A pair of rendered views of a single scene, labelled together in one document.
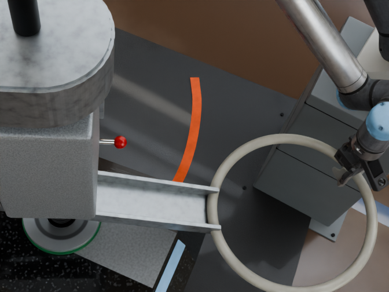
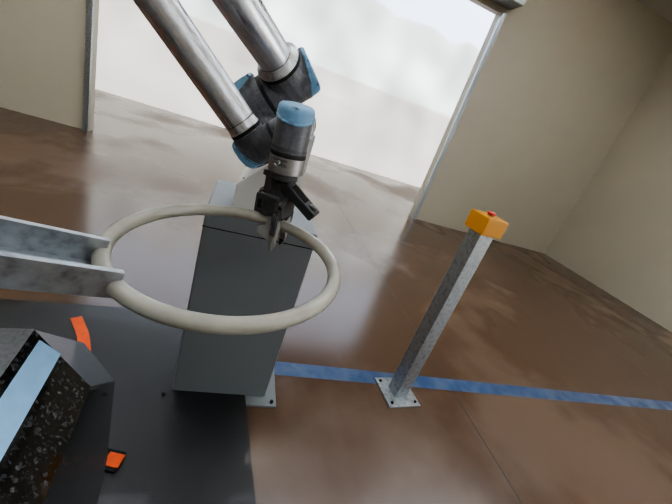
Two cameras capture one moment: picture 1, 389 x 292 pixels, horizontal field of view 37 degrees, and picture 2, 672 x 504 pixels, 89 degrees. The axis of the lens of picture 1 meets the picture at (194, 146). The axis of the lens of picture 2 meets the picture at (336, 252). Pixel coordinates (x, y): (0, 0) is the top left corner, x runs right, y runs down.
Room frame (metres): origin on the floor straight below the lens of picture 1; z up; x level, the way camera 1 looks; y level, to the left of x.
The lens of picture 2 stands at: (0.00, -0.17, 1.29)
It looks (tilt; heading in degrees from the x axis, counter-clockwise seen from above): 22 degrees down; 330
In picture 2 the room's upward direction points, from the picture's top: 20 degrees clockwise
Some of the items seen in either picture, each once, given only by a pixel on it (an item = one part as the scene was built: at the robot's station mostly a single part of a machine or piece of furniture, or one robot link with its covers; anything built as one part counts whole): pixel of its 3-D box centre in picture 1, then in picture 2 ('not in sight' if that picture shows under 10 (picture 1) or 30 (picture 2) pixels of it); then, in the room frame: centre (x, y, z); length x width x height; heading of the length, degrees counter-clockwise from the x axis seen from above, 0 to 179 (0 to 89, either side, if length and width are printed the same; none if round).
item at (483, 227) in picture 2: not in sight; (438, 314); (1.03, -1.45, 0.54); 0.20 x 0.20 x 1.09; 86
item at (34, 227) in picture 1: (62, 214); not in sight; (0.47, 0.29, 0.87); 0.21 x 0.21 x 0.01
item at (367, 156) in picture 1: (368, 143); (285, 165); (0.85, -0.45, 1.12); 0.10 x 0.09 x 0.05; 138
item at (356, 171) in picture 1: (357, 154); (277, 194); (0.86, -0.45, 1.04); 0.09 x 0.08 x 0.12; 48
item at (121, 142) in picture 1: (110, 142); not in sight; (0.58, 0.19, 1.20); 0.08 x 0.03 x 0.03; 108
